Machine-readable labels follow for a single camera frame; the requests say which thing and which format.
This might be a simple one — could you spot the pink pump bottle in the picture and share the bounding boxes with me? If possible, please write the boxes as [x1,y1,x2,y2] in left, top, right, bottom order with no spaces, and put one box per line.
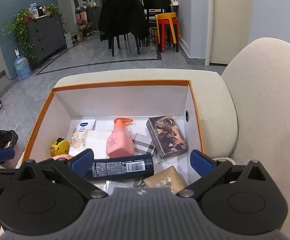
[106,117,135,158]

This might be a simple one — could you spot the trash bin with black bag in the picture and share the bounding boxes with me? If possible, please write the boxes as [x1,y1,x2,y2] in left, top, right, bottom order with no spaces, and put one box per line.
[0,129,19,165]

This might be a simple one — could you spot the illustrated card box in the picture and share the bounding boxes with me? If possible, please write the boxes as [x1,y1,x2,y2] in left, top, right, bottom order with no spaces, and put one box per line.
[146,115,189,160]

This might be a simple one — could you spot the orange cardboard box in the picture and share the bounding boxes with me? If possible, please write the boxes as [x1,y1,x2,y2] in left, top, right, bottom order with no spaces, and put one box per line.
[16,80,205,180]

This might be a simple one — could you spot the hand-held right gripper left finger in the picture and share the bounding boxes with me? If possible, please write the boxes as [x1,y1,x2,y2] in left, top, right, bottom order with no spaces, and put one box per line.
[11,149,108,201]

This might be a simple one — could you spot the small potted plant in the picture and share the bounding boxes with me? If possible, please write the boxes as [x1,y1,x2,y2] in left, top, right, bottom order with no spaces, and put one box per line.
[45,4,63,20]

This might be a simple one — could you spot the dark blue bottle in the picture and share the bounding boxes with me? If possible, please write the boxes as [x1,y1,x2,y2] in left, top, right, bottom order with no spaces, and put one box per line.
[84,154,155,180]

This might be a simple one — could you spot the pink cylinder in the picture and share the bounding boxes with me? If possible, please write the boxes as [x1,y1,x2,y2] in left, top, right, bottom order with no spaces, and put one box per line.
[52,154,73,162]

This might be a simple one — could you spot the red plastic stool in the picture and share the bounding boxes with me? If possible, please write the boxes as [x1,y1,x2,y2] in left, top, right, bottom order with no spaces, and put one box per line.
[157,19,179,50]

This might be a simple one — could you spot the blue water jug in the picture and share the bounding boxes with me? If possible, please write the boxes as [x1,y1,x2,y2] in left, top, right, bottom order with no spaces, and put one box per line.
[14,56,33,81]

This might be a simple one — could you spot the yellow tape measure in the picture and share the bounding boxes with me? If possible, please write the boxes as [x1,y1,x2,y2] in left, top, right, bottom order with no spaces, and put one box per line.
[50,137,71,157]

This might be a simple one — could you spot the plaid case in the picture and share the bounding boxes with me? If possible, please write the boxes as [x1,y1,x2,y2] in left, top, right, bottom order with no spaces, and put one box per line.
[131,133,157,157]

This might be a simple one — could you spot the beige sofa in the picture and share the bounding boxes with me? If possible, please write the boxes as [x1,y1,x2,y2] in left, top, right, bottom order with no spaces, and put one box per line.
[55,37,290,240]

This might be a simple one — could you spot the dark grey drawer cabinet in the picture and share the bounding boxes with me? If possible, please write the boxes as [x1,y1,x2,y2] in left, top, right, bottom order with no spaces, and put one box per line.
[26,14,68,68]

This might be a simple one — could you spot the black chair with jacket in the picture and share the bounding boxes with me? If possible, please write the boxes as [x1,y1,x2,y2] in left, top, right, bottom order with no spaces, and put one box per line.
[99,0,150,57]

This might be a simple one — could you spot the dark hallway cabinet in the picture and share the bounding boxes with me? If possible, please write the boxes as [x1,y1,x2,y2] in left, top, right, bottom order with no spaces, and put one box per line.
[86,6,102,34]

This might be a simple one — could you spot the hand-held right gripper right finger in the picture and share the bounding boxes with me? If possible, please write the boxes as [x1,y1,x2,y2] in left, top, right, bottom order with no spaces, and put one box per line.
[176,149,274,201]

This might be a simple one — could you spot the brown pouch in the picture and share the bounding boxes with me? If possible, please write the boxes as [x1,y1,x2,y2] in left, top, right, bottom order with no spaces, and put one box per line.
[143,165,188,195]

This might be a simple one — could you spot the red and yellow stools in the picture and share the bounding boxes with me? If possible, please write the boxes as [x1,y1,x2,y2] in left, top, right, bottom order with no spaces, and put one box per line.
[155,12,183,53]

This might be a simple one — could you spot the white hand cream tube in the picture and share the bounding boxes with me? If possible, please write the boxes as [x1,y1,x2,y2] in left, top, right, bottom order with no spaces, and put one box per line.
[68,119,97,157]

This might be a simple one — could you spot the trailing green plant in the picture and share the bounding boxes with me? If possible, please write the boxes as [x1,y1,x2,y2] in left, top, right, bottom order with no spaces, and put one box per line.
[2,9,36,59]

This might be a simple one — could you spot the clear plastic sachet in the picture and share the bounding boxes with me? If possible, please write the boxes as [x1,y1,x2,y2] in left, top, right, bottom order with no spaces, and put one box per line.
[106,179,135,195]

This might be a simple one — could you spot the black dining chair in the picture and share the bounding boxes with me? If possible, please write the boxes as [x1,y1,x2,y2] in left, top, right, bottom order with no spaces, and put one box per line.
[143,0,172,23]

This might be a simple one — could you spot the white door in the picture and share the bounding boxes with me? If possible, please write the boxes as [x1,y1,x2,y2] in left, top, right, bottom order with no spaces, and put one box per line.
[209,0,252,65]

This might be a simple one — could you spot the pink paper bag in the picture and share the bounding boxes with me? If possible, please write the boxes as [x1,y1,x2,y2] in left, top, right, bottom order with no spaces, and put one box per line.
[75,12,88,30]

